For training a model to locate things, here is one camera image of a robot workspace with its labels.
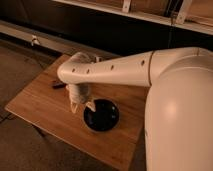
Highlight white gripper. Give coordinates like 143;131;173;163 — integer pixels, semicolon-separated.
66;84;96;113

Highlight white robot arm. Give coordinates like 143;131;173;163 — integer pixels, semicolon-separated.
57;47;213;171

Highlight black ceramic bowl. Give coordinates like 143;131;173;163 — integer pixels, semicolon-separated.
84;99;119;132

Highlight small black rectangular block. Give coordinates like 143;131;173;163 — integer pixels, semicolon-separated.
52;82;66;89

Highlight wooden table board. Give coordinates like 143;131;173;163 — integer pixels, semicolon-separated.
6;55;147;171

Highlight white wall outlet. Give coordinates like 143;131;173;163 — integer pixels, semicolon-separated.
31;35;40;46

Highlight white shelf frame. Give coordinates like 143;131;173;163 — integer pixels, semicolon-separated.
53;0;213;36

